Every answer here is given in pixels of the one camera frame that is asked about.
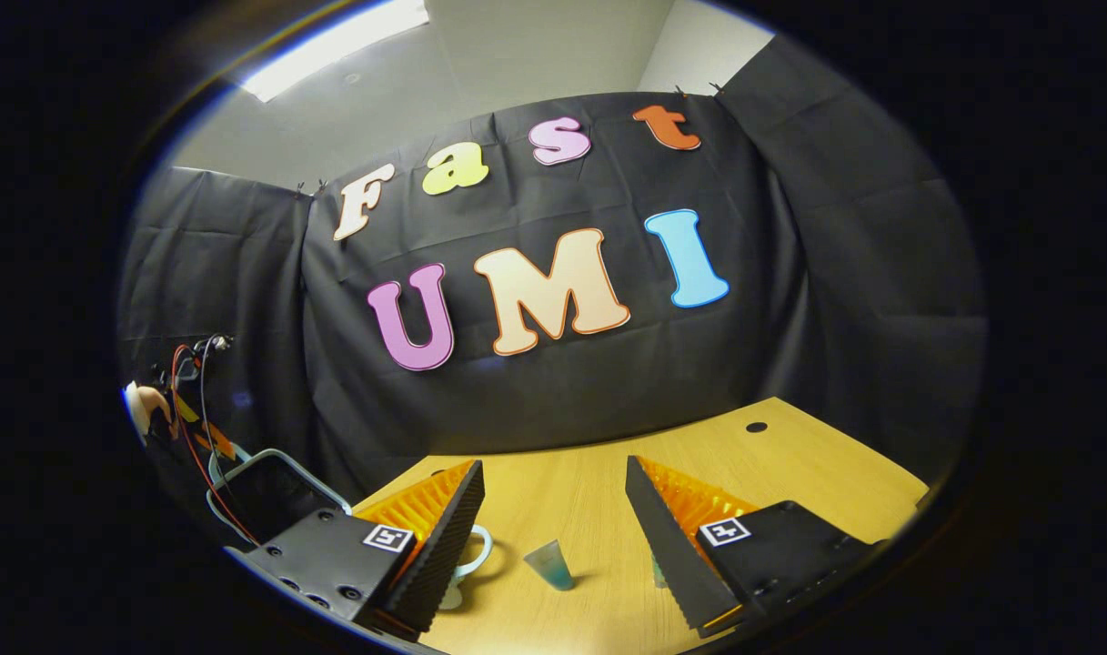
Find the blue skin care bottle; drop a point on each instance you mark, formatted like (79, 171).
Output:
(551, 566)

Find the ceiling light panel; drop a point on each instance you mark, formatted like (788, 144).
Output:
(335, 45)

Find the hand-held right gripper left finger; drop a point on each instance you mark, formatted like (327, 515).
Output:
(435, 555)

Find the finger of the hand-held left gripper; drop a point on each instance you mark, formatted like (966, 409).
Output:
(209, 437)

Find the small teal container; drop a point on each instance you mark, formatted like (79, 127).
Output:
(659, 571)

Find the light blue suitcase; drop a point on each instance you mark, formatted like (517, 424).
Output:
(276, 496)

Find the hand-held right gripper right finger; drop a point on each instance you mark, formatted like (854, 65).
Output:
(671, 564)

